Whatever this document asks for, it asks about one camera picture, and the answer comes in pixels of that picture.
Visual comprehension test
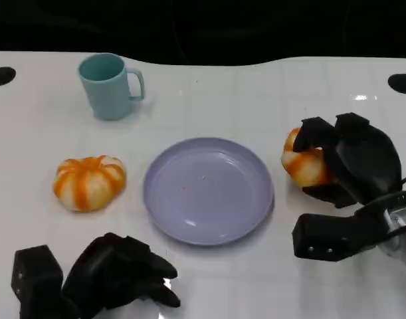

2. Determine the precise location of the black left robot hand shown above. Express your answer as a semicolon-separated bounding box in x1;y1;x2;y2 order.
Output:
61;232;182;315

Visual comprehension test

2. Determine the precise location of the orange and white bread roll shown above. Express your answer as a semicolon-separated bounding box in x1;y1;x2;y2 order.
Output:
52;154;128;213
281;127;338;187

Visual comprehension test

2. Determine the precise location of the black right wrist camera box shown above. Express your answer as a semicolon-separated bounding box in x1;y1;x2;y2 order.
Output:
291;212;389;263

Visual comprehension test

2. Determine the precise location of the lilac plate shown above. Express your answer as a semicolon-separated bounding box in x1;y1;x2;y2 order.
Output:
142;137;275;247

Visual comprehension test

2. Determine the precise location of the black table grommet hole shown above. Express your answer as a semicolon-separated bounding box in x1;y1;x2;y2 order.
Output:
0;66;17;87
387;73;406;95

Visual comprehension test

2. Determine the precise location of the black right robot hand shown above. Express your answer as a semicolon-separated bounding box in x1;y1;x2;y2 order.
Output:
292;112;403;209

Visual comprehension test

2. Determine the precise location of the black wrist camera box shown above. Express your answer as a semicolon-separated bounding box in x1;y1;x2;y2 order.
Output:
11;245;64;316
291;212;389;263

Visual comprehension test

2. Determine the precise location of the pale green mug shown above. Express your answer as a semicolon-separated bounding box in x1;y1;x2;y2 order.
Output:
77;53;146;122

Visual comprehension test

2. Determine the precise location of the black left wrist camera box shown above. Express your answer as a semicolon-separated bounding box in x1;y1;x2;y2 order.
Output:
11;245;64;316

